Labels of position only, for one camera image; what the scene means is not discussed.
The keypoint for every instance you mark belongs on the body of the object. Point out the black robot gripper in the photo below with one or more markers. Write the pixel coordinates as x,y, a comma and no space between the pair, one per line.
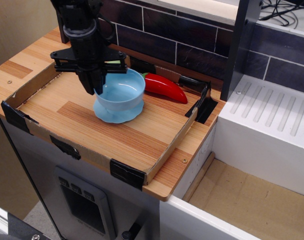
87,57

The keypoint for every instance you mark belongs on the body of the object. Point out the light blue plastic bowl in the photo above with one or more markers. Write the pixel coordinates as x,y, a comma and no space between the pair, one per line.
121,91

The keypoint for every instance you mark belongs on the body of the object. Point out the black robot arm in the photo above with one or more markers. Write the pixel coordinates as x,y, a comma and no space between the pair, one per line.
80,19

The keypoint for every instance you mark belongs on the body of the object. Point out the light blue plastic plate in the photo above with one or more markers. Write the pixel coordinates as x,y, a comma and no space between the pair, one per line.
117,117

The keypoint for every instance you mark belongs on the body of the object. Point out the cardboard fence with black tape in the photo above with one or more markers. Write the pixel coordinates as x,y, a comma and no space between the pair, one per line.
55,105

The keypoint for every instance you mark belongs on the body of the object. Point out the green toy ball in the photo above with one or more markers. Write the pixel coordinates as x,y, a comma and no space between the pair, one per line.
113,62

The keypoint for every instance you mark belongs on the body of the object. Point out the red toy chili pepper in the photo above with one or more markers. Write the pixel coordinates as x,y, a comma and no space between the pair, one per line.
160,85

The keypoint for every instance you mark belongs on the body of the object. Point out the grey toy oven front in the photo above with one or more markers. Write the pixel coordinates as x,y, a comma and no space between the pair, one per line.
83,201

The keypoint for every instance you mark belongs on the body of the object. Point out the white toy sink unit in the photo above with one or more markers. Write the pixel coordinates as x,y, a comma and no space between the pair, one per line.
247,181

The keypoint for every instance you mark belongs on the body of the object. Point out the dark grey vertical post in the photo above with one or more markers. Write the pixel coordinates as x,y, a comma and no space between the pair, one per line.
247,15

